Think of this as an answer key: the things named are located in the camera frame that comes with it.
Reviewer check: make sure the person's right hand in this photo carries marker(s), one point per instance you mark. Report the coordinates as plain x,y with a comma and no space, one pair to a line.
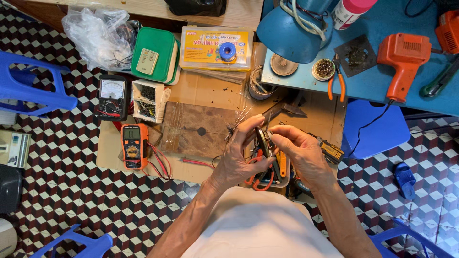
304,154

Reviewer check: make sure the person's left hand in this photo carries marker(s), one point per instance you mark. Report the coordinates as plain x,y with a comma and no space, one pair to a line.
233,165

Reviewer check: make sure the person's right fingers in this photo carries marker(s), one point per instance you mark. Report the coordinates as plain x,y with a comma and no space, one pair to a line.
285,136

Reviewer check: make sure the small round metal speaker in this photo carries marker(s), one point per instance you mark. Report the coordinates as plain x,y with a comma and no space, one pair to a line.
264,141

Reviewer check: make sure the dark metal caliper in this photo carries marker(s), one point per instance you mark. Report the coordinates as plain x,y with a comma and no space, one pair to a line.
287,107

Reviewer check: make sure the clear plastic tool tray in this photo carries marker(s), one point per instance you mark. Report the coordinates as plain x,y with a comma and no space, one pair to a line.
283,179

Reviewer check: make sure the yellow black power tool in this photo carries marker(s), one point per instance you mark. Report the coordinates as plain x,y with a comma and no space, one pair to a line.
330,150

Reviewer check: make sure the thin metal rods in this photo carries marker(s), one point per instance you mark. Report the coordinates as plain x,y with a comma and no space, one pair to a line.
238,122

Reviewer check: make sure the metal can with tools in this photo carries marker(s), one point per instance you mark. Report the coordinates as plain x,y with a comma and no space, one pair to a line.
260,86

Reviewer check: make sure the round metal lid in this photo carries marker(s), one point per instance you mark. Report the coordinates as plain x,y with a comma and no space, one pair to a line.
283,64

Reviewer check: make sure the round tin of brass wool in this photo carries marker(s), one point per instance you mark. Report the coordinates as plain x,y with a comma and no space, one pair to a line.
323,68

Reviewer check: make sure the blue plastic stool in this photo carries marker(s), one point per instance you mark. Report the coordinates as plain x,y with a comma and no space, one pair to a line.
405,240
82,245
376,129
32,86

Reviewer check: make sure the brown wooden work board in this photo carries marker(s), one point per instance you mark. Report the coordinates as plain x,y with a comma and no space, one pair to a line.
193,125

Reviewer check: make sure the red multimeter probe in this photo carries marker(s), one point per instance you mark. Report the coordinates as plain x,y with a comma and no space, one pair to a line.
195,162

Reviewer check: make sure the person's white shirt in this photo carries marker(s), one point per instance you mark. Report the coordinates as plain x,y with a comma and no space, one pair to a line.
258,225

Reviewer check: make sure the blue table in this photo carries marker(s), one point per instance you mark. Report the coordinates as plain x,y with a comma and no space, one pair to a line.
365,86

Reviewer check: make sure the brown cardboard sheet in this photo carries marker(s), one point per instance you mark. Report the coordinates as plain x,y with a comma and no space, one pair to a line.
200,91

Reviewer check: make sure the blue solder spool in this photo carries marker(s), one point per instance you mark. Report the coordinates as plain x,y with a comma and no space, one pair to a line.
227,52

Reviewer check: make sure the blue desk lamp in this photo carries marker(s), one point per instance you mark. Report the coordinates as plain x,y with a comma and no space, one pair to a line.
290,32

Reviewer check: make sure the dark square metal plate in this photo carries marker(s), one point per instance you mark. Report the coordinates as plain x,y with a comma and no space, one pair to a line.
355,55

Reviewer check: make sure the clear kit box yellow label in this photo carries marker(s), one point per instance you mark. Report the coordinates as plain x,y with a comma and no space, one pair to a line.
200,46

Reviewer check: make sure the blue rubber sandal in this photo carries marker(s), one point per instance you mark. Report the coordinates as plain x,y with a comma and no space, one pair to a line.
405,181

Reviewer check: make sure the white pink spray can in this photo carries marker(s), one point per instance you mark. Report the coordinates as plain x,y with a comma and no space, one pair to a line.
349,12

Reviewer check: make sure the white cardboard box of components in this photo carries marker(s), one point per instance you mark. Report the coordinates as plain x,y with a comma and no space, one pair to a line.
149,102

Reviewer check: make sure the orange soldering gun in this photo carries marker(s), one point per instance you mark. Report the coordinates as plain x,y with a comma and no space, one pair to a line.
403,57

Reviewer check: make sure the orange digital multimeter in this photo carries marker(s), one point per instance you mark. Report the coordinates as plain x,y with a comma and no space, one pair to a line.
133,145

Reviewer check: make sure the green lidded plastic box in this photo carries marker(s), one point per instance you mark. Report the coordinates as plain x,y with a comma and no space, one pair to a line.
157,46

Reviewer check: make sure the small white remote control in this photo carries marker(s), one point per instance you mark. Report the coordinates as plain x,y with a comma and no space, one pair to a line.
147,61

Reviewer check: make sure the black bag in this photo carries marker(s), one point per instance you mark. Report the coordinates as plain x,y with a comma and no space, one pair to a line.
195,7

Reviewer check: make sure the black analog multimeter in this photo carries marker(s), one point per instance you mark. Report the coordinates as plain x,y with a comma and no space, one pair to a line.
112,96

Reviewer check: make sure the wooden bench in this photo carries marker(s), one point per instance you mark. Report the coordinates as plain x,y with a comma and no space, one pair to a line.
150,10

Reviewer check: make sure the orange power tool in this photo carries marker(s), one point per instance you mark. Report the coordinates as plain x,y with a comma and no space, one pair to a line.
449,32

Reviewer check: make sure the crumpled clear plastic bag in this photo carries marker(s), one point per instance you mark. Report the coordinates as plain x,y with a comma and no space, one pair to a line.
96,36

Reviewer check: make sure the white electronic device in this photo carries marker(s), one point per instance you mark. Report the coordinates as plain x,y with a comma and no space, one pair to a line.
16,148

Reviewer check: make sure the black plastic container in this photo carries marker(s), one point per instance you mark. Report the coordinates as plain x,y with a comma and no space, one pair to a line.
9,188

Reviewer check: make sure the white round object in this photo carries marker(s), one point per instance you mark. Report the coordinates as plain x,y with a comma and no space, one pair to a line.
6,238

